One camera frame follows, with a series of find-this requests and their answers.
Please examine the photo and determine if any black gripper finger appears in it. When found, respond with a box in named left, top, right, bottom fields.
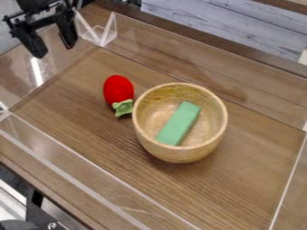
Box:
left=56, top=12, right=77, bottom=49
left=13, top=28, right=48, bottom=58

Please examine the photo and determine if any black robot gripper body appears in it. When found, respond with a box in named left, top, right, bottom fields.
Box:
left=2, top=0, right=76, bottom=38

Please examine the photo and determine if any red plush object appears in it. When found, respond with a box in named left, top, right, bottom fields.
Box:
left=103, top=75, right=135, bottom=105

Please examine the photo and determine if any wooden bowl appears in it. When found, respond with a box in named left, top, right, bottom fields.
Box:
left=132, top=83, right=228, bottom=164

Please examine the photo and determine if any green rectangular block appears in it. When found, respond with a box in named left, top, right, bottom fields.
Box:
left=155, top=102, right=201, bottom=146

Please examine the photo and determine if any clear acrylic corner bracket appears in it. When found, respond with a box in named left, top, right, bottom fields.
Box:
left=76, top=12, right=117, bottom=47

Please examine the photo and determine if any clear acrylic front wall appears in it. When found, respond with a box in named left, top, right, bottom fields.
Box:
left=0, top=108, right=200, bottom=230

